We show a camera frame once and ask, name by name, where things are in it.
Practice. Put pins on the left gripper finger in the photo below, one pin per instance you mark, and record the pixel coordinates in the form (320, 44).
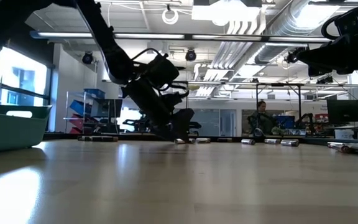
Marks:
(168, 134)
(182, 124)

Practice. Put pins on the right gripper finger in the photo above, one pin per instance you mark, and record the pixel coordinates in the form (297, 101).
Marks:
(322, 53)
(325, 68)

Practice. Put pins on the black distant robot arm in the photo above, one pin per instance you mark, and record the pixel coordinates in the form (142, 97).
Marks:
(306, 121)

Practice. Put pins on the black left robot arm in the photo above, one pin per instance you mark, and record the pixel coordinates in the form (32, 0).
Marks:
(104, 40)

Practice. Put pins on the black ceiling spotlight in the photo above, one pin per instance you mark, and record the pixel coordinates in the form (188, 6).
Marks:
(292, 57)
(87, 58)
(190, 55)

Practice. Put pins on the black computer monitor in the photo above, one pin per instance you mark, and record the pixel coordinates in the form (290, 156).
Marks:
(106, 108)
(343, 111)

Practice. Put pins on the long led light bar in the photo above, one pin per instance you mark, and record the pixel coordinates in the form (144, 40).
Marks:
(148, 36)

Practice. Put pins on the blue storage box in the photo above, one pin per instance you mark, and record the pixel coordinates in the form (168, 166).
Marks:
(284, 122)

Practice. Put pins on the shelf with blue bins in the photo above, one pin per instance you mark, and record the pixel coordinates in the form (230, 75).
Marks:
(79, 107)

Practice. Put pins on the white box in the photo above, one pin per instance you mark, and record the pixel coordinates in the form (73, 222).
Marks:
(344, 134)

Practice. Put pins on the person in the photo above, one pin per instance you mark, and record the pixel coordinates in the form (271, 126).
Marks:
(261, 119)

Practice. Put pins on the large bright window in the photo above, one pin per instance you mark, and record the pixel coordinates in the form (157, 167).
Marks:
(20, 74)

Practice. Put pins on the light green plastic bin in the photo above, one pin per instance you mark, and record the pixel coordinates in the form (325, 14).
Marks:
(8, 130)

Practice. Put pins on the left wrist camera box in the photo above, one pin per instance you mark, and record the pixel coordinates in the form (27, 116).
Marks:
(163, 71)

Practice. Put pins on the silver ventilation duct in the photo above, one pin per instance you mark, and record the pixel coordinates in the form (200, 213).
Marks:
(278, 34)

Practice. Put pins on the black distant rig frame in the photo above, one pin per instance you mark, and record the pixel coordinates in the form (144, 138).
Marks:
(278, 84)

